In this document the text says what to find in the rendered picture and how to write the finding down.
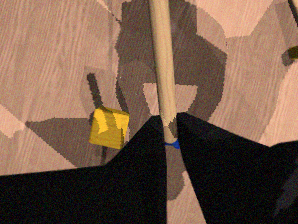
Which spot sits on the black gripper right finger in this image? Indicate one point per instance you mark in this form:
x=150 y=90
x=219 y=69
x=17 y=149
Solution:
x=237 y=180

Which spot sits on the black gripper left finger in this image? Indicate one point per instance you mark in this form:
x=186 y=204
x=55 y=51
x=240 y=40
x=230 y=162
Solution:
x=129 y=189

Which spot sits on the wooden stick with blue string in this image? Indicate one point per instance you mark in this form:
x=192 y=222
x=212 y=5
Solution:
x=160 y=26

